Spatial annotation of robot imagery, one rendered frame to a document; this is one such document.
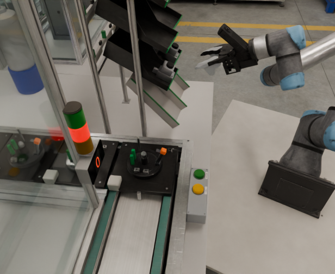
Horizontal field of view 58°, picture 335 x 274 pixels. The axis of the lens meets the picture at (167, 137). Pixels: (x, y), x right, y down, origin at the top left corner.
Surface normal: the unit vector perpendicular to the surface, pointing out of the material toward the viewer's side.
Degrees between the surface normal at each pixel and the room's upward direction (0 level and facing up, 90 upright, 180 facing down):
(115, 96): 0
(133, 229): 0
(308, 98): 0
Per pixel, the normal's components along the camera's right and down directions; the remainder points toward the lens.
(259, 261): -0.03, -0.70
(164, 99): 0.66, -0.36
